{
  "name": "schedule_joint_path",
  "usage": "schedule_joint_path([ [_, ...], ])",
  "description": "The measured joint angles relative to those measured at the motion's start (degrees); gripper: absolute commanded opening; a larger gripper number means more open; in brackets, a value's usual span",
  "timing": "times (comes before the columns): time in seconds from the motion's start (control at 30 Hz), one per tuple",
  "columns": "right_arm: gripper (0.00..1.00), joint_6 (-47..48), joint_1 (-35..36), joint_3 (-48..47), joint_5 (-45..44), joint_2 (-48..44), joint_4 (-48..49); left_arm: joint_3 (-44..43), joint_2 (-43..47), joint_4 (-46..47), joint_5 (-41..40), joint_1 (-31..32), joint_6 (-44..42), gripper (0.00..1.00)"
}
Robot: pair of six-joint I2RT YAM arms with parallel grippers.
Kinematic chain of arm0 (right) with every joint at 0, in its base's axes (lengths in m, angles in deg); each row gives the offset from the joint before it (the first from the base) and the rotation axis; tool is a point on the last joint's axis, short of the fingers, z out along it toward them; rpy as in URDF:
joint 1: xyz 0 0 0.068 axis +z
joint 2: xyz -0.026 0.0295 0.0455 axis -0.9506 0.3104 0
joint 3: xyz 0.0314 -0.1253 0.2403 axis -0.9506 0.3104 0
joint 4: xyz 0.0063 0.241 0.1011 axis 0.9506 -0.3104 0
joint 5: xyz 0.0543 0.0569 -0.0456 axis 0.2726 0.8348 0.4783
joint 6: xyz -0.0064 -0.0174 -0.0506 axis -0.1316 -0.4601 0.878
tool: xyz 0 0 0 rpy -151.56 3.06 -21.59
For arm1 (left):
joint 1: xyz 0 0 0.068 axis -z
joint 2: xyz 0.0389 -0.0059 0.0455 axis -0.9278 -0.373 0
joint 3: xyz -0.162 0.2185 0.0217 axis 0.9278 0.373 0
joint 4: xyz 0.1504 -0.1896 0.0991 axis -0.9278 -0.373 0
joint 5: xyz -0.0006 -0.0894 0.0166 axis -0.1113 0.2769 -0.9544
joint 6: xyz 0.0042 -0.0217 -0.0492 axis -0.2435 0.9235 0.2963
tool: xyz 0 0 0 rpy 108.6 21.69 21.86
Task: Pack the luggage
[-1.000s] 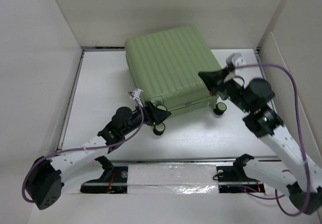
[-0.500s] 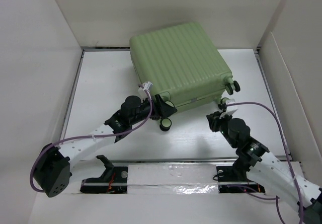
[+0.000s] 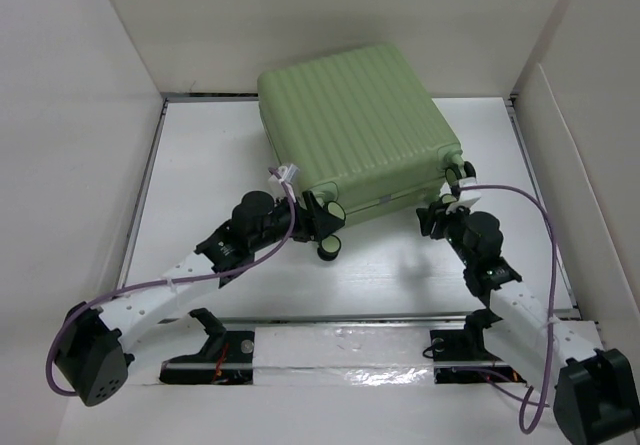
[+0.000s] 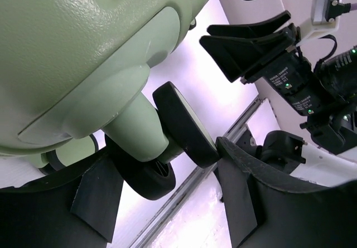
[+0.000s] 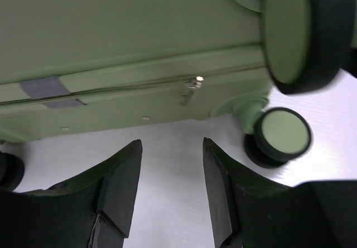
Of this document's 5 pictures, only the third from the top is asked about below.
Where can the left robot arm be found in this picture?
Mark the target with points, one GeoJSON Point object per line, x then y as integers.
{"type": "Point", "coordinates": [90, 355]}

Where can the green hard-shell suitcase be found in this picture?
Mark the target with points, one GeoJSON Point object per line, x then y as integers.
{"type": "Point", "coordinates": [362, 129]}

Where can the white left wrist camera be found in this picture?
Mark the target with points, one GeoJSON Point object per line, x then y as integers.
{"type": "Point", "coordinates": [281, 181]}

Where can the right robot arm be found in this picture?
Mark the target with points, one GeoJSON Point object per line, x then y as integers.
{"type": "Point", "coordinates": [591, 391]}

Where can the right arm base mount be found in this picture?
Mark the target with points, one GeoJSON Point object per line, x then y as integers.
{"type": "Point", "coordinates": [457, 360]}

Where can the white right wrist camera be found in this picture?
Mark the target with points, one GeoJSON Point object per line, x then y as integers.
{"type": "Point", "coordinates": [464, 194]}

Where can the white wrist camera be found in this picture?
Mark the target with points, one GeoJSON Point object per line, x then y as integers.
{"type": "Point", "coordinates": [281, 181]}
{"type": "Point", "coordinates": [464, 194]}

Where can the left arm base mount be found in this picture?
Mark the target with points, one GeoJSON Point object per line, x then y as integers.
{"type": "Point", "coordinates": [225, 358]}

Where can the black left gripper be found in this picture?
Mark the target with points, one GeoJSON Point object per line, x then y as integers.
{"type": "Point", "coordinates": [312, 222]}

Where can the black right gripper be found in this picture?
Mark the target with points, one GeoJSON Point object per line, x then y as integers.
{"type": "Point", "coordinates": [436, 212]}

